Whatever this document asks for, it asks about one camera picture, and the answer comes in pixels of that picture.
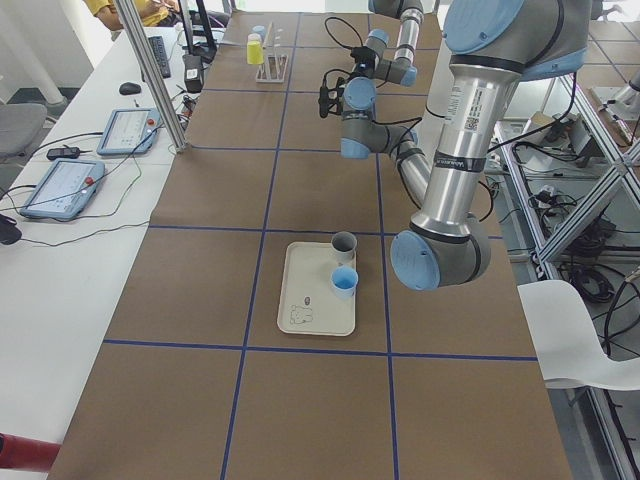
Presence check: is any red water bottle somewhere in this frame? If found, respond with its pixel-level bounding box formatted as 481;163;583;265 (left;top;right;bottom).
0;433;61;473

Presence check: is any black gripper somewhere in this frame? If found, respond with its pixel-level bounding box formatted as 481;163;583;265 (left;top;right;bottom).
349;62;373;80
318;77;346;118

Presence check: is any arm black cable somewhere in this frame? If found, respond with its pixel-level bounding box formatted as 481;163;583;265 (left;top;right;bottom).
323;16;366;51

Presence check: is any yellow plastic cup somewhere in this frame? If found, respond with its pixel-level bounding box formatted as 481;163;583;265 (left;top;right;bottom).
246;40;264;65

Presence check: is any far teach pendant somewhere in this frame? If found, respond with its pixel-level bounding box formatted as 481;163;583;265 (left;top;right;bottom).
96;108;160;156

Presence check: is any near teach pendant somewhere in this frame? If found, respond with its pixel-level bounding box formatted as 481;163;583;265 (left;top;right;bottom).
19;159;106;221

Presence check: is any aluminium frame post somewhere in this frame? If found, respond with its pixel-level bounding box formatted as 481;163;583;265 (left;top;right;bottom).
114;0;187;153

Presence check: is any teach pendant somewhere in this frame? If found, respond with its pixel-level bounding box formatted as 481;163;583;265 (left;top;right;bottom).
96;108;160;156
19;159;106;221

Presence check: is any black computer mouse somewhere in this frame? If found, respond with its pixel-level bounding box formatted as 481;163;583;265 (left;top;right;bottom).
118;82;142;96

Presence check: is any black keyboard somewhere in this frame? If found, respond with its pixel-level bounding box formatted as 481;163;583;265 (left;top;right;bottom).
148;36;171;78

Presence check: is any cream serving tray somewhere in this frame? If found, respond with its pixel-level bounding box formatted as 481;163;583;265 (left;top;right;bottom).
277;241;356;336

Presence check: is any person in yellow shirt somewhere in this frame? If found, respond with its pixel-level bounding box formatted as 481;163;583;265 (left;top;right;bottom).
84;0;180;32

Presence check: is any light blue plastic cup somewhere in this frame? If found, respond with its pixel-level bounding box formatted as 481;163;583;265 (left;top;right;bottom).
252;25;266;37

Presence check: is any grey plastic cup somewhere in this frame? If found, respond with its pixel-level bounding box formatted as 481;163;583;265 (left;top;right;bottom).
331;231;358;265

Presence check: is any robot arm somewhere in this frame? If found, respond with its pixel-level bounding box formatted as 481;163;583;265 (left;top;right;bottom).
349;0;424;87
319;1;592;291

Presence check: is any white plastic chair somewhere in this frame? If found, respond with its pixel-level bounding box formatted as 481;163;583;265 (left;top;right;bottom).
518;280;639;391

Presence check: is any black power adapter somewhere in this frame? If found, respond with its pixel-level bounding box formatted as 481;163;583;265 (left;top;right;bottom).
46;147;82;161

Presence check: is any black monitor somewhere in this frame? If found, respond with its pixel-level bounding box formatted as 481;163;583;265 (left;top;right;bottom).
179;0;217;64

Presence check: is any white wire cup rack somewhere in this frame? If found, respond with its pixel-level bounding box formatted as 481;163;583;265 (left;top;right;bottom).
255;22;289;84

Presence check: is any black desktop box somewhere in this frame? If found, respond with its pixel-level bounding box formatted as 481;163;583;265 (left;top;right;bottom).
182;54;204;93

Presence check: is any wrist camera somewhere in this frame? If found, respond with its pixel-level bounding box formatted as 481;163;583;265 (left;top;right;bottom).
350;45;377;76

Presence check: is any grey office chair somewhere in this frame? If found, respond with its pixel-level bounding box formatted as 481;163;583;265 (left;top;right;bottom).
1;103;47;163

